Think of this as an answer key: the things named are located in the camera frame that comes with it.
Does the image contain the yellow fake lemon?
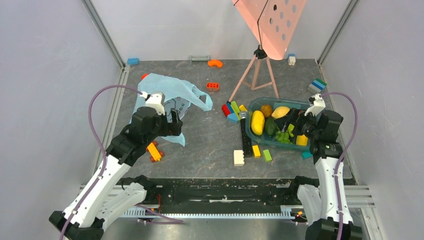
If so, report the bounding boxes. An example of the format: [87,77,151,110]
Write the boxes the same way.
[271,106,291,119]

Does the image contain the yellow fake banana piece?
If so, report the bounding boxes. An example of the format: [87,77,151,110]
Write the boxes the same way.
[295,134,309,146]

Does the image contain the yellow fake fruit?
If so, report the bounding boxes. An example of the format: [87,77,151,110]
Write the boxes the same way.
[250,110,265,136]

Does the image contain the light blue plastic bag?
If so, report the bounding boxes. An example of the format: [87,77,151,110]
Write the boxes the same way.
[128,72,214,148]

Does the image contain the green fake fruit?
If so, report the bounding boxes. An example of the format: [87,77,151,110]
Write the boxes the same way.
[287,124,295,138]

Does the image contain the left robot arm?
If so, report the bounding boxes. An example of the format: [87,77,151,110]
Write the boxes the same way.
[49,106,183,240]

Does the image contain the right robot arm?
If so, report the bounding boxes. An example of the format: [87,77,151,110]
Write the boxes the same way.
[274,108,363,240]

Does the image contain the green fake grapes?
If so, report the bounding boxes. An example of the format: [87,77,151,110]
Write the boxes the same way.
[275,131,291,144]

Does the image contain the green fake avocado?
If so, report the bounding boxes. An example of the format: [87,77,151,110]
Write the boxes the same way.
[263,116,279,137]

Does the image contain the orange yellow toy car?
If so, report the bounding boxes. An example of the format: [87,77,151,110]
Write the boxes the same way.
[146,140,164,163]

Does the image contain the teal toy brick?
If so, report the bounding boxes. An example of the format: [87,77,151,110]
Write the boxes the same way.
[301,151,313,160]

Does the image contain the teal plastic bin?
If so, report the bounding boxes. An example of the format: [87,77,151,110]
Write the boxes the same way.
[245,96,326,153]

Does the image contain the stacked grey blue green bricks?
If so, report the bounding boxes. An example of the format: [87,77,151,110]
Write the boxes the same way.
[307,78,327,94]

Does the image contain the green toy brick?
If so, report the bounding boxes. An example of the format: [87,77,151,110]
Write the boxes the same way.
[262,149,273,163]

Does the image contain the yellow toy brick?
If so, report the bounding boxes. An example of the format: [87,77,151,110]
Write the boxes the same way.
[252,145,261,158]

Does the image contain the black toy brick strip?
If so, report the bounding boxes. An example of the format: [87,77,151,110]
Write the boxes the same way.
[239,118,253,158]

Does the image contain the white blue small brick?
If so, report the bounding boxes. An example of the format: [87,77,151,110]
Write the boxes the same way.
[287,53,296,66]

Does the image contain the colourful brick pile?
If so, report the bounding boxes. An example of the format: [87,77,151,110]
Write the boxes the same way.
[221,100,247,123]

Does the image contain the orange flat toy brick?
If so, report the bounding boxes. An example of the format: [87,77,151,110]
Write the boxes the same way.
[206,82,220,92]

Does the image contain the cream toy brick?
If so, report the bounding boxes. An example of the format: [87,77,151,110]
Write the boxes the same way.
[233,150,245,167]

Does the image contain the pink wooden tripod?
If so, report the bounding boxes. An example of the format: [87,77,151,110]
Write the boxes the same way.
[228,44,280,103]

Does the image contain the blue toy brick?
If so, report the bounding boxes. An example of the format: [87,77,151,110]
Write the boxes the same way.
[126,57,140,66]

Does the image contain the orange curved toy piece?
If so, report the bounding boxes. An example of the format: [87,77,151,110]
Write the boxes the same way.
[207,59,224,68]

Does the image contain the pink perforated board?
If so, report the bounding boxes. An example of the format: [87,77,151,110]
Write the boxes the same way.
[232,0,307,60]

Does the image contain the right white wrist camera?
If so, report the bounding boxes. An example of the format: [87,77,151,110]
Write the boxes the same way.
[304,93,326,117]

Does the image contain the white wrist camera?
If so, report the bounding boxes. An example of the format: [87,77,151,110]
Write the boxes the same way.
[304,93,326,117]
[139,91,166,116]

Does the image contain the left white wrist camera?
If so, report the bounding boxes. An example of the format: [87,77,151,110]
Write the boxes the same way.
[139,91,166,116]

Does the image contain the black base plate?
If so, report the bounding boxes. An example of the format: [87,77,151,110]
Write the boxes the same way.
[141,176,319,214]

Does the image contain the white toothed rail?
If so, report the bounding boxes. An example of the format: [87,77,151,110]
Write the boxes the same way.
[120,207,295,220]

